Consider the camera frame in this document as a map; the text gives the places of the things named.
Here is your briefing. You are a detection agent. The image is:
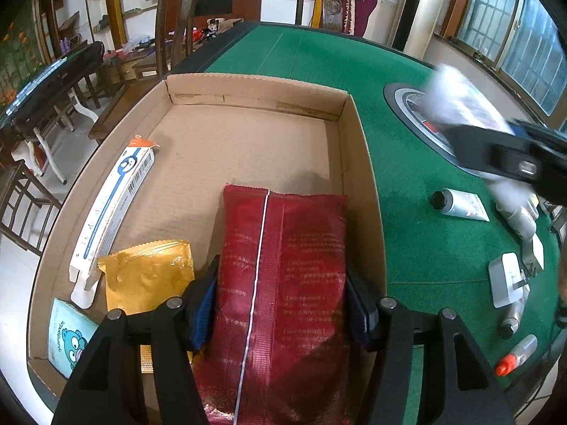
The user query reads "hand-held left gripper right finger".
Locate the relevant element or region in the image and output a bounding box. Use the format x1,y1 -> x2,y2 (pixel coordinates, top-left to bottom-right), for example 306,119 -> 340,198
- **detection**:
346,260 -> 517,425

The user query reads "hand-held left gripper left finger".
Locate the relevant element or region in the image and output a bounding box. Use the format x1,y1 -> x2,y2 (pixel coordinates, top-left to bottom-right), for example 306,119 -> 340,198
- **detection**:
53,254 -> 221,425

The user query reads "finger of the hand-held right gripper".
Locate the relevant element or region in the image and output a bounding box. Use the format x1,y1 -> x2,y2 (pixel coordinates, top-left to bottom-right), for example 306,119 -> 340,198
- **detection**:
443,125 -> 543,182
509,119 -> 567,153

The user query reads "clear zip pouch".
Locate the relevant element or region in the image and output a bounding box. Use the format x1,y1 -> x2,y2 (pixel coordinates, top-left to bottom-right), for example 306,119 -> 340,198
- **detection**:
425,64 -> 539,206

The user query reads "white pill bottle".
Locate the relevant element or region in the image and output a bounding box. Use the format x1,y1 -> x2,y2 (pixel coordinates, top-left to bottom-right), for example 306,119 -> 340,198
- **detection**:
496,201 -> 539,240

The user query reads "gold foil packet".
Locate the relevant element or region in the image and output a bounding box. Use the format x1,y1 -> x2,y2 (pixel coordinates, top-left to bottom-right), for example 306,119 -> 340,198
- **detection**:
97,239 -> 196,376

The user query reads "red foil packet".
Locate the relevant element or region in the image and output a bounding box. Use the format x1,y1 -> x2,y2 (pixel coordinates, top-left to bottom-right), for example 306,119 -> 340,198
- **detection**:
195,182 -> 368,425

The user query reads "blue cartoon tissue pack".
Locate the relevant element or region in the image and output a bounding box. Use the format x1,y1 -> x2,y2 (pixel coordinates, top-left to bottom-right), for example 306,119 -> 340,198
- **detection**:
47,297 -> 99,379

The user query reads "long white ointment box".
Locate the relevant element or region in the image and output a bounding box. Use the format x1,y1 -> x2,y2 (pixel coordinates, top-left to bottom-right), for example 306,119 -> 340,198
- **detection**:
70,135 -> 159,308

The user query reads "brown cardboard box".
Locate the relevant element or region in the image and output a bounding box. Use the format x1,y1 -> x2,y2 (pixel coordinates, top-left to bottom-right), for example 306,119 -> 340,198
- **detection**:
27,72 -> 391,425

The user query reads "silver hand cream tube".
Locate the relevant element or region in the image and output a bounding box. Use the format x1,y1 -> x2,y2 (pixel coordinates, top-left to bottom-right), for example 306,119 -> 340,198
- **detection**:
431,188 -> 491,223

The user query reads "small white square box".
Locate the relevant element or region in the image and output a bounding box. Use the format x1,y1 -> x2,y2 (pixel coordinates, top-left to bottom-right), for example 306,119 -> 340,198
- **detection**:
520,232 -> 545,272

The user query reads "round grey table control panel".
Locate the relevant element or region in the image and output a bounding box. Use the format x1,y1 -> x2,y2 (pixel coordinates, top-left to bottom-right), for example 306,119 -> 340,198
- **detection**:
383,82 -> 488,171

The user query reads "white charger plug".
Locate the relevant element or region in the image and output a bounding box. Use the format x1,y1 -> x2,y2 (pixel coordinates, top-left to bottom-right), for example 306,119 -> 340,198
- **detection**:
488,251 -> 531,308

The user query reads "barred window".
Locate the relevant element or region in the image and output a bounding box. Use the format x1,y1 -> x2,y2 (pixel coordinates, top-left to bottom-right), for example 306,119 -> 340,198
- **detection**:
436,0 -> 567,116

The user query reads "small pale bottle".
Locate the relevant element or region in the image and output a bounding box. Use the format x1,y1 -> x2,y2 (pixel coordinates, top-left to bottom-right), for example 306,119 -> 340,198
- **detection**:
500,294 -> 528,341

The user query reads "white bottle orange cap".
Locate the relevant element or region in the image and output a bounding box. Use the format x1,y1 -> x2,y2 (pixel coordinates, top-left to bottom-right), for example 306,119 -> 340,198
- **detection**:
495,334 -> 539,378

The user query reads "black vertical pipe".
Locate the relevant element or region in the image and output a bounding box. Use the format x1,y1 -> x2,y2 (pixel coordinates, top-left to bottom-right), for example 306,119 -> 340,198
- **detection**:
390,0 -> 428,51

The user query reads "maroon fringed cloth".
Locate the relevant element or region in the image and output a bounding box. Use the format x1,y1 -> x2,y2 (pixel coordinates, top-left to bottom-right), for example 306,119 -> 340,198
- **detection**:
339,0 -> 378,38

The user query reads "slatted wooden chair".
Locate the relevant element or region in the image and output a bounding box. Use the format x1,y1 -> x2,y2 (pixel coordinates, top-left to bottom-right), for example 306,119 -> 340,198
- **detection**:
0,159 -> 63,255

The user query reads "wooden chair with carved back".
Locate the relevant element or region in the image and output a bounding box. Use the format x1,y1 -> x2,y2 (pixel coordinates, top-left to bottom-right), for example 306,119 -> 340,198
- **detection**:
290,0 -> 346,32

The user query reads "dark wooden armchair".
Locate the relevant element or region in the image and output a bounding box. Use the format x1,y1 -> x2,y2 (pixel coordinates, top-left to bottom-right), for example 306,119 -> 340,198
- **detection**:
133,0 -> 209,83

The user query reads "wooden television cabinet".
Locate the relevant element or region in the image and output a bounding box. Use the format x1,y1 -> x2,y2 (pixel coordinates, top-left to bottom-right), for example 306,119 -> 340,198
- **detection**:
195,0 -> 262,23

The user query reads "orange flower wall mural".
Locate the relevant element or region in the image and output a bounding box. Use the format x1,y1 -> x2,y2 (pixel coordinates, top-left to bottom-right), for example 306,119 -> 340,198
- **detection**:
0,0 -> 51,107

